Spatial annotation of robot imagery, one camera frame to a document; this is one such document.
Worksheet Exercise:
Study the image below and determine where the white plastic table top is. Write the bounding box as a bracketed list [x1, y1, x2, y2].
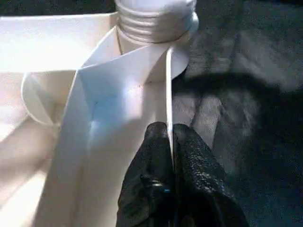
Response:
[0, 11, 200, 227]

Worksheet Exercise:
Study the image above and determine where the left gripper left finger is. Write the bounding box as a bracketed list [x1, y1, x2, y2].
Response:
[116, 122, 178, 227]

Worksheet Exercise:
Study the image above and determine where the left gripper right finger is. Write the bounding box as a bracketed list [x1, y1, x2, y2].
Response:
[172, 123, 250, 227]

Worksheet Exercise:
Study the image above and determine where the black quilted mat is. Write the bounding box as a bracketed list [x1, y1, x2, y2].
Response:
[0, 0, 303, 227]

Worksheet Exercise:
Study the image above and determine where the white plastic table leg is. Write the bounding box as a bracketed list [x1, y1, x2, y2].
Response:
[114, 0, 196, 45]

